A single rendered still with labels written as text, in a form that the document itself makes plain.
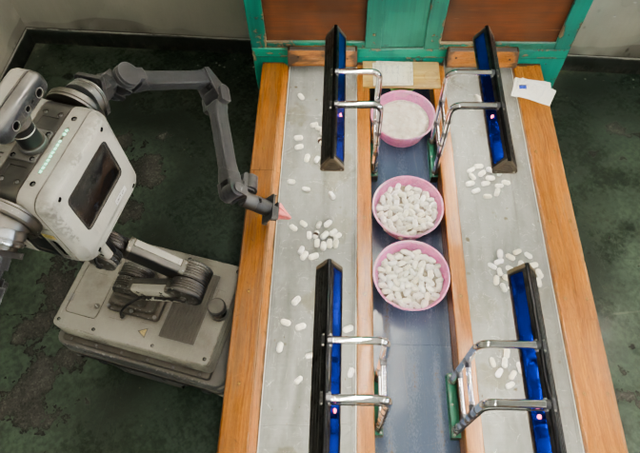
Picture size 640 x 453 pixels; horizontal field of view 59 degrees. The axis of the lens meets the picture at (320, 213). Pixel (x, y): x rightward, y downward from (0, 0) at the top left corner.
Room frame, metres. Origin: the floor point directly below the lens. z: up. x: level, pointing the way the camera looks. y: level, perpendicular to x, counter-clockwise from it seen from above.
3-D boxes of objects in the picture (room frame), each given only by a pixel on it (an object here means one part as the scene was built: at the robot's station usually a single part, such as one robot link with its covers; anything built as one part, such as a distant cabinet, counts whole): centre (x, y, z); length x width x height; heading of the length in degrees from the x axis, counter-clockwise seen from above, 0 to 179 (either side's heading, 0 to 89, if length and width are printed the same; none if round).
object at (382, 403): (0.38, -0.08, 0.90); 0.20 x 0.19 x 0.45; 176
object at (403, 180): (1.07, -0.33, 0.72); 0.27 x 0.27 x 0.10
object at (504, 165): (1.32, -0.63, 1.08); 0.62 x 0.08 x 0.07; 176
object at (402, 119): (1.51, -0.36, 0.71); 0.22 x 0.22 x 0.06
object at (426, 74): (1.73, -0.38, 0.77); 0.33 x 0.15 x 0.01; 86
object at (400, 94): (1.51, -0.36, 0.72); 0.27 x 0.27 x 0.10
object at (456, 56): (1.75, -0.72, 0.83); 0.30 x 0.06 x 0.07; 86
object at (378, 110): (1.35, -0.15, 0.90); 0.20 x 0.19 x 0.45; 176
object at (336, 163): (1.36, -0.07, 1.08); 0.62 x 0.08 x 0.07; 176
